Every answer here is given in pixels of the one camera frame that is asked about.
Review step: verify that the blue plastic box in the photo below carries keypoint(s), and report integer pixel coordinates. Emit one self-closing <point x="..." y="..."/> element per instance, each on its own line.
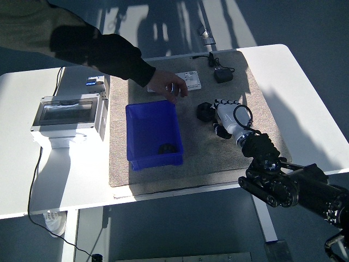
<point x="152" y="128"/>

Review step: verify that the white table leg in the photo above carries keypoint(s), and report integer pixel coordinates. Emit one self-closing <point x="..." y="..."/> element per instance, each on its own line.
<point x="267" y="229"/>
<point x="69" y="237"/>

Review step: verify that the black hexagonal nut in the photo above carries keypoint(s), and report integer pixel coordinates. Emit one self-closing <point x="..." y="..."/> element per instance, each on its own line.
<point x="167" y="149"/>
<point x="205" y="112"/>

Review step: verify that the grey table foot plate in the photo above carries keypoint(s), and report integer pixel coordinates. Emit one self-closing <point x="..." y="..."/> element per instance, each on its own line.
<point x="278" y="252"/>

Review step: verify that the grey-brown mat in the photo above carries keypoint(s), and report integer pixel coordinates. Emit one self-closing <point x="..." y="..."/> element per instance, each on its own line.
<point x="196" y="163"/>

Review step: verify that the black power adapter plug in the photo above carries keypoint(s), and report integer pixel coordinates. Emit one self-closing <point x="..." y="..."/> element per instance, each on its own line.
<point x="223" y="76"/>

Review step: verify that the person's forearm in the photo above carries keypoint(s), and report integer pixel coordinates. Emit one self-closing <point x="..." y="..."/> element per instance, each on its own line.
<point x="117" y="57"/>

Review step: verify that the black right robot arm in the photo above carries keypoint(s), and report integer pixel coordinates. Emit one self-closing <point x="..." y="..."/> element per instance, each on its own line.
<point x="259" y="144"/>

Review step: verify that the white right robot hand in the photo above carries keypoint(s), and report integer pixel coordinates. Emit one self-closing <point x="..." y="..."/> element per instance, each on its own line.
<point x="229" y="117"/>

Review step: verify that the black plug on floor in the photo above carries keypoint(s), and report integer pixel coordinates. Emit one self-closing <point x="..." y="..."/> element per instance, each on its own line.
<point x="97" y="257"/>

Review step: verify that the grey electrical distribution box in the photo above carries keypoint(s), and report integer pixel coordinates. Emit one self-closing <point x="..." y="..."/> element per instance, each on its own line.
<point x="65" y="112"/>

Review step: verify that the circuit breaker with blue label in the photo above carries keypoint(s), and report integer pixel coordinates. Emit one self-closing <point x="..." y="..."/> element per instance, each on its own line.
<point x="94" y="81"/>

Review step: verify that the person's hand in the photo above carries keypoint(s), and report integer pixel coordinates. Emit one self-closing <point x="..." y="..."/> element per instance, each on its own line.
<point x="166" y="82"/>

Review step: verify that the person's white shoe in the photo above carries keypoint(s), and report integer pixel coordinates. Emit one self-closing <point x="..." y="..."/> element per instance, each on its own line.
<point x="56" y="222"/>

